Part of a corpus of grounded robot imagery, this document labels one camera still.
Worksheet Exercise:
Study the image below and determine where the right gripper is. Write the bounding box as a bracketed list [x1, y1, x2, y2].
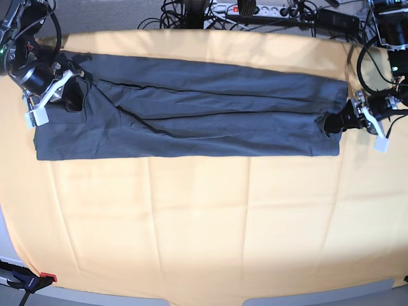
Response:
[12, 52, 92, 112]

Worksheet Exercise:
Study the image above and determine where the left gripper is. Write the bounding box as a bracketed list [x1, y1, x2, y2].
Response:
[322, 91, 402, 134]

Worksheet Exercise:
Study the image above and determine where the dark blue-grey T-shirt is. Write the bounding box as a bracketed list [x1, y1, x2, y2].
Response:
[34, 54, 348, 161]

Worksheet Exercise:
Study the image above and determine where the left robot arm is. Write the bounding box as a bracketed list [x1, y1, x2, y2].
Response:
[324, 1, 407, 135]

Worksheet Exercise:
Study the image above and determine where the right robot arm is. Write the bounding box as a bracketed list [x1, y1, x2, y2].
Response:
[1, 1, 91, 112]

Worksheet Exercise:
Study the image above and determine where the black power adapter brick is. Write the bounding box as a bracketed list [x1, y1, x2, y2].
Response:
[316, 8, 360, 34]

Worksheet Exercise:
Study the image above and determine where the white power strip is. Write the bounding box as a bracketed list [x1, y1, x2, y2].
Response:
[211, 3, 300, 21]

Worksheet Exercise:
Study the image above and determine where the blue and red bar clamp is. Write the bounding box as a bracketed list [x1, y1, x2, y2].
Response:
[1, 261, 57, 306]

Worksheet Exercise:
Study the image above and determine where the black cable bundle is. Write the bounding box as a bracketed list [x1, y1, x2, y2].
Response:
[138, 0, 256, 32]

